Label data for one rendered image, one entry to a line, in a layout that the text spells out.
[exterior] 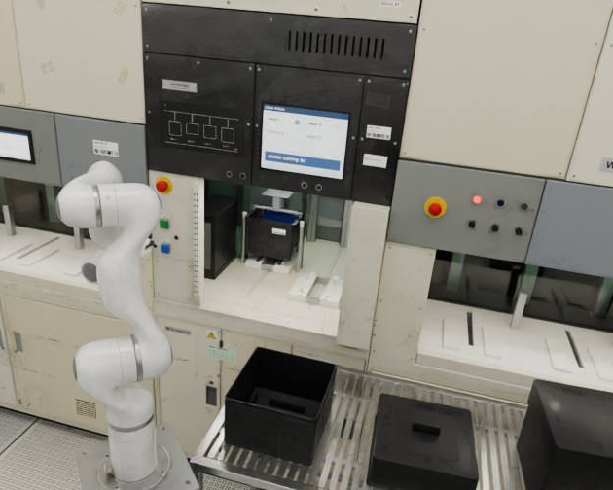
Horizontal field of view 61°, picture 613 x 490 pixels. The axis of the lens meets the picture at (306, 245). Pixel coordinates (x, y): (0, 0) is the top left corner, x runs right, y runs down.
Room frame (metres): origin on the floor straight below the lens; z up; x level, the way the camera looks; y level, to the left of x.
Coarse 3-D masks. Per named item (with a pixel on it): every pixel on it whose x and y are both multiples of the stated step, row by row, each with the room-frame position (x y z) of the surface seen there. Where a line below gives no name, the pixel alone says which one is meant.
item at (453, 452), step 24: (384, 408) 1.29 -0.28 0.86; (408, 408) 1.30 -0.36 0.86; (432, 408) 1.31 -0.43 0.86; (456, 408) 1.32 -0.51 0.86; (384, 432) 1.19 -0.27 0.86; (408, 432) 1.20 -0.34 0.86; (432, 432) 1.20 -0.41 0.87; (456, 432) 1.21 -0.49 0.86; (384, 456) 1.10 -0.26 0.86; (408, 456) 1.10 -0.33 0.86; (432, 456) 1.11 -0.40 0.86; (456, 456) 1.12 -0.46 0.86; (384, 480) 1.08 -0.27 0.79; (408, 480) 1.07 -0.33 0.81; (432, 480) 1.06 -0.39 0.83; (456, 480) 1.05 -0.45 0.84
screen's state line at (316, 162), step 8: (272, 152) 1.72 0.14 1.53; (272, 160) 1.72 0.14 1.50; (280, 160) 1.71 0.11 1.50; (288, 160) 1.71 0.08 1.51; (296, 160) 1.70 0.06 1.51; (304, 160) 1.70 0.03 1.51; (312, 160) 1.69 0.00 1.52; (320, 160) 1.68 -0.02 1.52; (328, 160) 1.68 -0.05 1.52; (336, 160) 1.67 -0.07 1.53; (328, 168) 1.68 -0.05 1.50; (336, 168) 1.67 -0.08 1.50
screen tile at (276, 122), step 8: (272, 120) 1.72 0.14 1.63; (280, 120) 1.72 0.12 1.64; (288, 120) 1.71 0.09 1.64; (280, 128) 1.72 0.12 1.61; (288, 128) 1.71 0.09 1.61; (296, 128) 1.70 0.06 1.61; (272, 136) 1.72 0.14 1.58; (280, 136) 1.72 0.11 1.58; (296, 136) 1.70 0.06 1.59; (272, 144) 1.72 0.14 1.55; (280, 144) 1.72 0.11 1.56; (288, 144) 1.71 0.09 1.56; (296, 144) 1.70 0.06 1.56
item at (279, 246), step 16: (272, 192) 2.25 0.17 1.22; (288, 192) 2.27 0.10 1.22; (256, 208) 2.30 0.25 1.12; (272, 208) 2.24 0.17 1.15; (256, 224) 2.17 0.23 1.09; (272, 224) 2.15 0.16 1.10; (288, 224) 2.14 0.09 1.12; (256, 240) 2.17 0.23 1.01; (272, 240) 2.15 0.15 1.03; (288, 240) 2.14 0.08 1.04; (272, 256) 2.15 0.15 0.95; (288, 256) 2.14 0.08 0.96
